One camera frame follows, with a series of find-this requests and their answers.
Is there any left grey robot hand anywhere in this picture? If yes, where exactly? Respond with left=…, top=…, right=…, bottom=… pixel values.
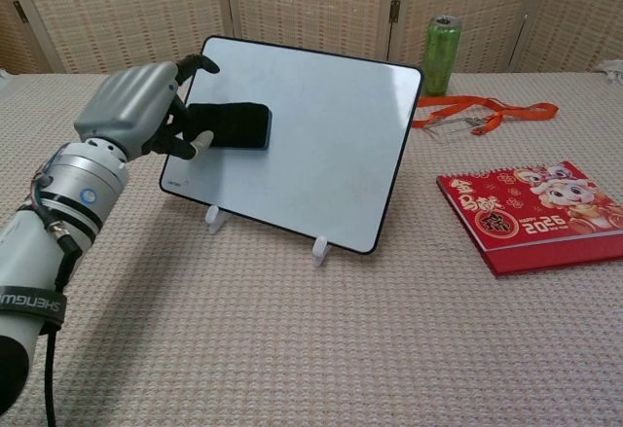
left=73, top=54, right=220, bottom=163

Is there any black board eraser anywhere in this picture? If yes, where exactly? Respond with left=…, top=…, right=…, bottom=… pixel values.
left=184, top=101, right=272, bottom=151

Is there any woven folding screen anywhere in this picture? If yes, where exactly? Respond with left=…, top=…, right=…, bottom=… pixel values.
left=0, top=0, right=623, bottom=75

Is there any white plastic board stand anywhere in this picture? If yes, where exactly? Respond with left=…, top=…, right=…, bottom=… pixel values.
left=205, top=204, right=334, bottom=268

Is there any beige woven tablecloth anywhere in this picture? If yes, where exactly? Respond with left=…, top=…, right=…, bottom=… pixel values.
left=0, top=70, right=623, bottom=427

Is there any green drink can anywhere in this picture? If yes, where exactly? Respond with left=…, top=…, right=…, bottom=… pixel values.
left=424, top=15, right=462, bottom=97

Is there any red 2026 desk calendar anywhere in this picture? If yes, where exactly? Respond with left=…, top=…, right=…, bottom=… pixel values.
left=435, top=160, right=623, bottom=278

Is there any white board with black frame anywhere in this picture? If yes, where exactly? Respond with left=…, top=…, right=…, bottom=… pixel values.
left=158, top=35, right=423, bottom=256

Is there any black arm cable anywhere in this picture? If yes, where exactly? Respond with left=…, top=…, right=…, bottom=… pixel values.
left=28, top=166, right=84, bottom=427

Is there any orange lanyard with metal clip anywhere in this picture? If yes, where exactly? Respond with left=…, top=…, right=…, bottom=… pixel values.
left=411, top=94, right=558, bottom=142

